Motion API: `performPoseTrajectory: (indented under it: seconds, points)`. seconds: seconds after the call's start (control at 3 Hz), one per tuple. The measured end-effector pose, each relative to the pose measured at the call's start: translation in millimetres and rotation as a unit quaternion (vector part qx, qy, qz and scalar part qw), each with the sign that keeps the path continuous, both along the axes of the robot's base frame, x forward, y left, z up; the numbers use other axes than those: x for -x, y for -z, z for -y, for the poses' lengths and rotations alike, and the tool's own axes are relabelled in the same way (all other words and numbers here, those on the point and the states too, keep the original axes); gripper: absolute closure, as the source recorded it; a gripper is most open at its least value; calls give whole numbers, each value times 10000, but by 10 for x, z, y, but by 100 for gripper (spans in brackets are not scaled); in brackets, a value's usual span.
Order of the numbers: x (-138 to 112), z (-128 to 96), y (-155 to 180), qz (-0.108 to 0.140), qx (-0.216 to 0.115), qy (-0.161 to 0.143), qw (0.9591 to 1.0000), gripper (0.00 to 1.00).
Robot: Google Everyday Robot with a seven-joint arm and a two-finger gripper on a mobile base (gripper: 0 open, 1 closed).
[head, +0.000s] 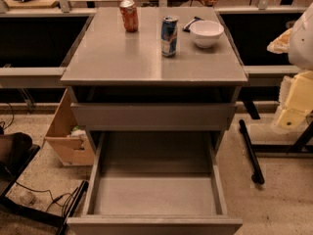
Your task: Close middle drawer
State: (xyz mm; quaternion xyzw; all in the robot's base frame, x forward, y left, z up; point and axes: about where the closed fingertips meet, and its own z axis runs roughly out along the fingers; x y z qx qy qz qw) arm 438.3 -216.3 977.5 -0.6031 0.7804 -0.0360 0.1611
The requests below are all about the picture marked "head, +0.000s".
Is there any dark chair seat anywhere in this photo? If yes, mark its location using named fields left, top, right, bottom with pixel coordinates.
left=0, top=132, right=32, bottom=180

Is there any grey drawer cabinet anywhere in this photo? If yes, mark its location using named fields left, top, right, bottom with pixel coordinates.
left=60, top=6, right=248, bottom=132

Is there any orange soda can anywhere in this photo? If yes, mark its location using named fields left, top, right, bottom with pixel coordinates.
left=119, top=0, right=139, bottom=32

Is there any cardboard box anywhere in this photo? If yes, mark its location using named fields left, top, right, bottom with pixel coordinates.
left=45, top=91, right=94, bottom=165

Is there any black and white utensil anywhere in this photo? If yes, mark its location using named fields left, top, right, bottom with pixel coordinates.
left=182, top=17, right=203, bottom=32

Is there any blue energy drink can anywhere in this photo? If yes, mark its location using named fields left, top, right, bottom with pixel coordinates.
left=161, top=16, right=178, bottom=57

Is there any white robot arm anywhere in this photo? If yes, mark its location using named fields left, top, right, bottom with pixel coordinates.
left=267, top=4, right=313, bottom=133

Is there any black cable on floor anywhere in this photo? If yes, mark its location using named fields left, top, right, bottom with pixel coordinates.
left=14, top=180, right=79, bottom=217

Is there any black floor frame left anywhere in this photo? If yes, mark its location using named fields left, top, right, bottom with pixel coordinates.
left=0, top=144, right=90, bottom=235

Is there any grey drawer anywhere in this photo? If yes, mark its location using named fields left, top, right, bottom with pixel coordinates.
left=71, top=103, right=236, bottom=131
left=68, top=131, right=243, bottom=235

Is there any grey top drawer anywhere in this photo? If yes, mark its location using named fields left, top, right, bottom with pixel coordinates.
left=71, top=103, right=236, bottom=131

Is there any metal railing frame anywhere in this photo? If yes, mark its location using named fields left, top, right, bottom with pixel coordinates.
left=0, top=0, right=312, bottom=87

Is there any black floor stand right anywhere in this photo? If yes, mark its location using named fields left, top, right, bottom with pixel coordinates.
left=239, top=119, right=313, bottom=185

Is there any white bowl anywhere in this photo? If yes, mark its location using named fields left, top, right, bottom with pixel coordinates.
left=190, top=21, right=224, bottom=48

